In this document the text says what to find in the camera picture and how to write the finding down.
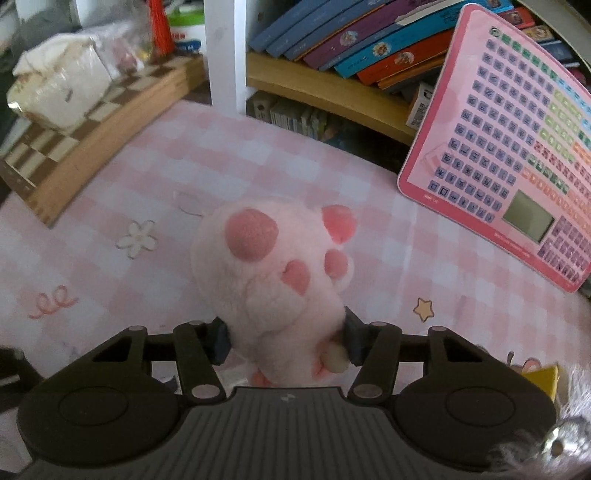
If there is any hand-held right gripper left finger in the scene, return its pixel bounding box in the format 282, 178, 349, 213
76, 318, 232, 401

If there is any wooden chessboard box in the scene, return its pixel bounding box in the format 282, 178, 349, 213
0, 53, 206, 228

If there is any white jar with green label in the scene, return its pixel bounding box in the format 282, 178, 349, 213
166, 4, 206, 56

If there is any pink learning tablet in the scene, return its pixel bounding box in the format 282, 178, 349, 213
397, 4, 591, 294

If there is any row of books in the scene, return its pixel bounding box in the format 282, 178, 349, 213
249, 0, 591, 90

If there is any white bookshelf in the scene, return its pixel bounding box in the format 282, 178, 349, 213
203, 0, 591, 147

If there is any grey furry pompom with bell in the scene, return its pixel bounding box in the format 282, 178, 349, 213
482, 360, 591, 480

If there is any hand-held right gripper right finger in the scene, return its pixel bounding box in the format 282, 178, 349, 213
343, 305, 506, 403

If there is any floral tissue pack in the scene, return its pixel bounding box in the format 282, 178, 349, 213
7, 28, 116, 134

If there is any pink checkered tablecloth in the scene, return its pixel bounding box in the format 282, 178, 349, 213
0, 99, 591, 407

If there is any pink plush paw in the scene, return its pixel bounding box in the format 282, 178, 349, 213
190, 200, 358, 387

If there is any yellow cardboard box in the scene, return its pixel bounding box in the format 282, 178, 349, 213
522, 364, 561, 400

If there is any small white carton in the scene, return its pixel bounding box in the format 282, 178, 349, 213
406, 82, 437, 130

